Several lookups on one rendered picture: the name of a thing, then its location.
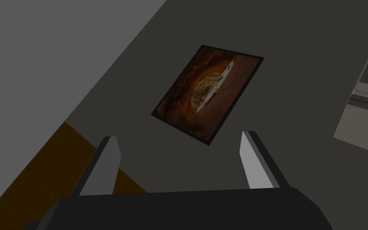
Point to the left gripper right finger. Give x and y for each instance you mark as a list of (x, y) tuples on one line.
[(260, 166)]

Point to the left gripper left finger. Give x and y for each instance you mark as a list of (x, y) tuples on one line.
[(101, 172)]

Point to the dark framed brown picture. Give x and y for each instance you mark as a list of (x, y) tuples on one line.
[(208, 94)]

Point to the pale grey cabinet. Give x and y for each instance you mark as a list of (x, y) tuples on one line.
[(367, 118)]

